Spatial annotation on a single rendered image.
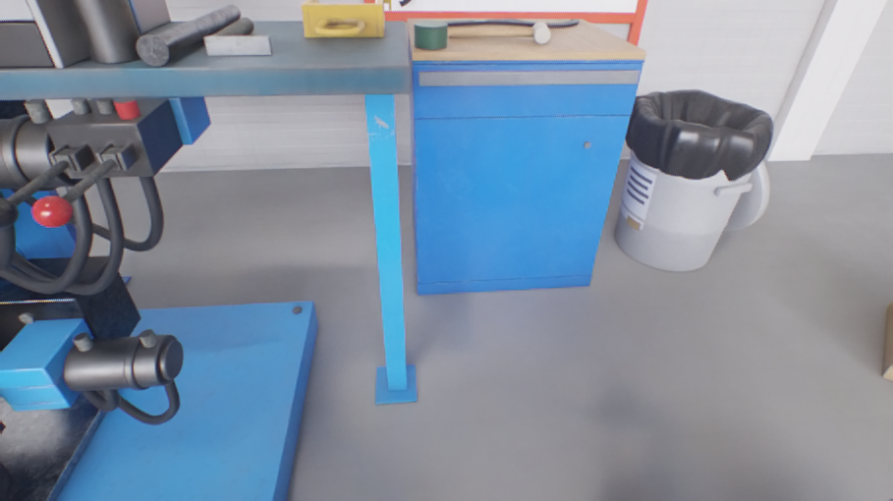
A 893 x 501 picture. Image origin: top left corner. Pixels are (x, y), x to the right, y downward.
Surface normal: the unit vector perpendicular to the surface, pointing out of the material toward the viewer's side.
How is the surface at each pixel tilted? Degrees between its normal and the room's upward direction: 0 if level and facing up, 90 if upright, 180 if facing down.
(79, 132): 90
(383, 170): 90
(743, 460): 0
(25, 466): 0
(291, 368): 0
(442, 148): 90
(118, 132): 90
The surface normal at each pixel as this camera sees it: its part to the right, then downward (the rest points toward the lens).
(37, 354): 0.02, -0.84
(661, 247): -0.51, 0.51
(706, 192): -0.15, 0.58
